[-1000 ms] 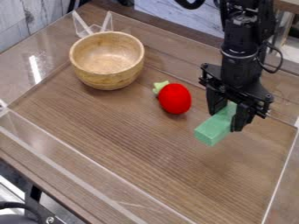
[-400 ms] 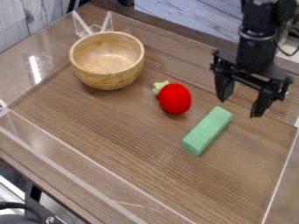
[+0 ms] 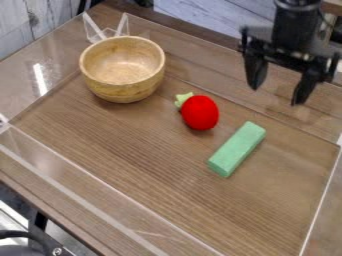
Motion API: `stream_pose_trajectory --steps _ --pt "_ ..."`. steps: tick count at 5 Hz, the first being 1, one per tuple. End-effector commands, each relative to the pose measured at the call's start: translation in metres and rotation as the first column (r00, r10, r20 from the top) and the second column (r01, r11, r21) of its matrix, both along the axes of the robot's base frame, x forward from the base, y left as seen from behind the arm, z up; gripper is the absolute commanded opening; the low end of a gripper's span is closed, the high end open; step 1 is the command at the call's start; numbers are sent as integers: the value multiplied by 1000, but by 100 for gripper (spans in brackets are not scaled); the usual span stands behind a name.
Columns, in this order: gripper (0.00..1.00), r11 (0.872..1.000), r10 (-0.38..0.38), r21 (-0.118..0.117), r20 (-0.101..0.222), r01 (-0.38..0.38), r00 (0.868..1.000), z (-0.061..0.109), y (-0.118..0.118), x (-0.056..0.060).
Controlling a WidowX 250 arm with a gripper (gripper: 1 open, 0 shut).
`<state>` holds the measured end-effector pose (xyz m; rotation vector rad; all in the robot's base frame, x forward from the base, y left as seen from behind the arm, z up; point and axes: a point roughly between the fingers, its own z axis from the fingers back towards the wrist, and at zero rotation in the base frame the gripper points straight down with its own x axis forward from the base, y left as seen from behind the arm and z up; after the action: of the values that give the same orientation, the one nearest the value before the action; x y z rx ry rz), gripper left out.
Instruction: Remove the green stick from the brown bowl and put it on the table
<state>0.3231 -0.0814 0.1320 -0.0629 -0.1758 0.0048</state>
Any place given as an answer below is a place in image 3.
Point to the clear acrylic tray wall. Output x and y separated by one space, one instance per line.
118 171

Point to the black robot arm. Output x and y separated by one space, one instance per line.
290 44

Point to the red plush strawberry toy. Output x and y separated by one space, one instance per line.
199 111

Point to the light wooden bowl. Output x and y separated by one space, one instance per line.
123 68

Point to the green rectangular stick block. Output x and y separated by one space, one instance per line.
236 149

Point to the metal table leg background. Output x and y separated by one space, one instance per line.
330 30

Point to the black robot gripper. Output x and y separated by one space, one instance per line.
261 51

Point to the black table frame leg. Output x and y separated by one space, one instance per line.
51 247

